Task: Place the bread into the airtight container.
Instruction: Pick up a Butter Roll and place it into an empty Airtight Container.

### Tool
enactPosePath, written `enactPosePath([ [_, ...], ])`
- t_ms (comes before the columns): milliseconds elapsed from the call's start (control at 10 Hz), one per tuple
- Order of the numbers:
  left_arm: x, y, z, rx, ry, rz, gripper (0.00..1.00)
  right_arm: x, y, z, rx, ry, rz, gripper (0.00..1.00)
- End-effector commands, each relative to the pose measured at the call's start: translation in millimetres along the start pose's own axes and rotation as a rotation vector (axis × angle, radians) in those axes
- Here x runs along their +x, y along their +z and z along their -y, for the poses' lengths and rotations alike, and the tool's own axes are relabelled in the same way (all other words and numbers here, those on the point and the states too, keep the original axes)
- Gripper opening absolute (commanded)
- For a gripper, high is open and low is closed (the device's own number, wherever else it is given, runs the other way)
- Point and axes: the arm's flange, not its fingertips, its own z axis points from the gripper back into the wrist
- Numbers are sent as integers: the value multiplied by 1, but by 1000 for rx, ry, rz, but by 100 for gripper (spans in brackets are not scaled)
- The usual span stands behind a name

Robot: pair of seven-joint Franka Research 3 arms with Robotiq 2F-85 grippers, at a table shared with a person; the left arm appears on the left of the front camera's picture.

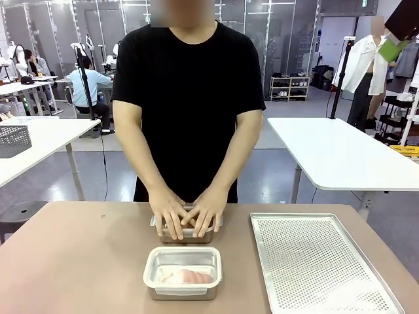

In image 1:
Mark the black cap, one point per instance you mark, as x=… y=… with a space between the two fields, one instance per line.
x=27 y=80

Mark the yellow flat crate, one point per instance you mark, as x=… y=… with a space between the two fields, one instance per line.
x=406 y=151

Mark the black round stool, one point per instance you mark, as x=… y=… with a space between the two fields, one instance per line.
x=19 y=212

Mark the white shoe rack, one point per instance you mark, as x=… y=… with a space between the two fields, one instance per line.
x=289 y=88

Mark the rectangular steel container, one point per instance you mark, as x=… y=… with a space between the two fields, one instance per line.
x=186 y=238
x=181 y=292

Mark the person's right hand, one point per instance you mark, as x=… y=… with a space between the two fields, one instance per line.
x=168 y=216

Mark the perforated metal baking tray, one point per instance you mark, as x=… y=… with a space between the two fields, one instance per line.
x=311 y=261

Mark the yellow plastic basket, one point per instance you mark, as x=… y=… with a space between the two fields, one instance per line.
x=262 y=119

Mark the person's left forearm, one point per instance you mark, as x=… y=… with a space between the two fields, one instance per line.
x=229 y=170

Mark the standing person white shirt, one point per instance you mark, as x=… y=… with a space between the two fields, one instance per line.
x=363 y=65

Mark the person's right forearm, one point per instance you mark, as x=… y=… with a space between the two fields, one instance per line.
x=144 y=170

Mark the person in black t-shirt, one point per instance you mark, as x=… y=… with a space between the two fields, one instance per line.
x=186 y=98

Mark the black bag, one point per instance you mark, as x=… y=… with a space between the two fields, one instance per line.
x=323 y=76

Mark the seated person grey hoodie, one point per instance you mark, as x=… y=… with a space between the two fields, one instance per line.
x=37 y=67

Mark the seated person light blue shirt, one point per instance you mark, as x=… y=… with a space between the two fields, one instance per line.
x=85 y=88

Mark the hanging denim jacket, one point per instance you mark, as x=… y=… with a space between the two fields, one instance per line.
x=407 y=63

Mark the golden brown croissant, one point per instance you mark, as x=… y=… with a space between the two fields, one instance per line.
x=196 y=277
x=188 y=226

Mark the translucent white clip lid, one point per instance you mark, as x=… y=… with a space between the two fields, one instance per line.
x=181 y=253
x=218 y=222

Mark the grey perforated plastic basket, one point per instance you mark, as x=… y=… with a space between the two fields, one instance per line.
x=14 y=140

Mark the white background desk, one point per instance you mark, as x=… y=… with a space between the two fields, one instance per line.
x=23 y=88

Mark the black tripod stand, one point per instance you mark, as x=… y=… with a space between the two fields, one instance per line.
x=85 y=85

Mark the black stand with white top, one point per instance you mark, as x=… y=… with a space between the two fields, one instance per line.
x=340 y=78

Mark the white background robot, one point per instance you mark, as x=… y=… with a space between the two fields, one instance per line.
x=15 y=55

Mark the black utility cart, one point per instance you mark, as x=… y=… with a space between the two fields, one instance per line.
x=393 y=121

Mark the person's left hand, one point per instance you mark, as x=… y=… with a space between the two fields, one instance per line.
x=209 y=214

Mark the white table with grey leg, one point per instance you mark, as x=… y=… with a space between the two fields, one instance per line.
x=49 y=144

